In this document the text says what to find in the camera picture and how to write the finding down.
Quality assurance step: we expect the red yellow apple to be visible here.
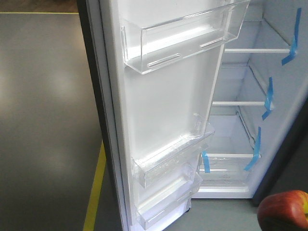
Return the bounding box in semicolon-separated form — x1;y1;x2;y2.
257;190;308;231

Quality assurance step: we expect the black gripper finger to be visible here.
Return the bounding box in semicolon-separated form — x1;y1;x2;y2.
262;218;296;231

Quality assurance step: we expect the clear fridge crisper drawer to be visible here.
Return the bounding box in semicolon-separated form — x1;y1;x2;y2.
199;154;253;188

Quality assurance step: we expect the clear upper door bin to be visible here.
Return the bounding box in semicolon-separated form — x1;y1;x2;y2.
119;0;250;74

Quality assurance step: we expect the grey side-by-side fridge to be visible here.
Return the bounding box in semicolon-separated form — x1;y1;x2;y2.
76;0;308;231

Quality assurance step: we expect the clear lower door bin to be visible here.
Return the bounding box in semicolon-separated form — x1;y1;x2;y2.
136;164;202;230

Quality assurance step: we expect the clear middle door bin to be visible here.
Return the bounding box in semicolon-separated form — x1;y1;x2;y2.
131;113;215;188

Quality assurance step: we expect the clear door bin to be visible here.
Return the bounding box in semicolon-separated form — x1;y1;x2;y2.
119;0;250;74
136;164;202;230
131;113;215;188

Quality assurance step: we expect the fridge door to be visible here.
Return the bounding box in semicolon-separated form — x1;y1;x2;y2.
76;0;251;231

